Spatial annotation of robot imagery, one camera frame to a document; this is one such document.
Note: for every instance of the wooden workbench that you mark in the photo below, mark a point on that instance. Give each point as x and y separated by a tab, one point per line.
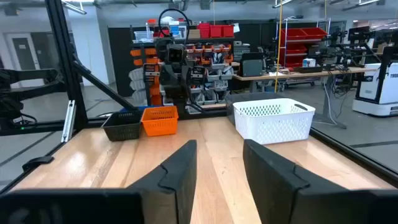
311	74

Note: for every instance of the metal rack with red bins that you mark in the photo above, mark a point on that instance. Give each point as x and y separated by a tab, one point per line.
298	46

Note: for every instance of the red storage bin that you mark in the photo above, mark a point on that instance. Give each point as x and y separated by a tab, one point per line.
227	31
203	31
215	31

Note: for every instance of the black equipment box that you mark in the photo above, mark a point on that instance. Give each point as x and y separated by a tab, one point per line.
250	67

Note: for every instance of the black idle robot arm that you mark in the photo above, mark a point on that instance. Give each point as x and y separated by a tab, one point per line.
345	53
31	77

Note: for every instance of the small white box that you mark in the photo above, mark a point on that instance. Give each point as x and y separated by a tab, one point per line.
308	62

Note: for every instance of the parts shelving rack with bins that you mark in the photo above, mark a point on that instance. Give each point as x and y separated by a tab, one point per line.
217	62

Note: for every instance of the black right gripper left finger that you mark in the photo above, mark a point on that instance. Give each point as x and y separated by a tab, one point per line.
174	193

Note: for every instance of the white perforated plastic basket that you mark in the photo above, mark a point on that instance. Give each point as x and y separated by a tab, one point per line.
273	130

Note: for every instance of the orange plastic basket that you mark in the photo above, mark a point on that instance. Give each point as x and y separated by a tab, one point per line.
160	124

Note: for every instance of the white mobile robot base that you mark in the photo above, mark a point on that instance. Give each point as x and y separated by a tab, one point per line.
373	90

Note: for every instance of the grey door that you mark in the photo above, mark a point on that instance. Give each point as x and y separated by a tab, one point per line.
23	56

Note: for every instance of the black table edge clamp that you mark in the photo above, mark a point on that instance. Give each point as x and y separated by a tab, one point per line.
37	161

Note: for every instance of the black plastic basket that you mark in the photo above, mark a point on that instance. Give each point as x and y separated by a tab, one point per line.
122	130

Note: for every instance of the clear plastic box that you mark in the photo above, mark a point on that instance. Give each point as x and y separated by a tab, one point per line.
143	35

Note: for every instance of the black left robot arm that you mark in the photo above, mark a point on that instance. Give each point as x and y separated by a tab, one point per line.
183	105

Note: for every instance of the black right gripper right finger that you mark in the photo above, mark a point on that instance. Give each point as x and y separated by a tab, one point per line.
270	186

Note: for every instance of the silver aluminium bracket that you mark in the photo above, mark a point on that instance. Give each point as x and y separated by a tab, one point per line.
68	121

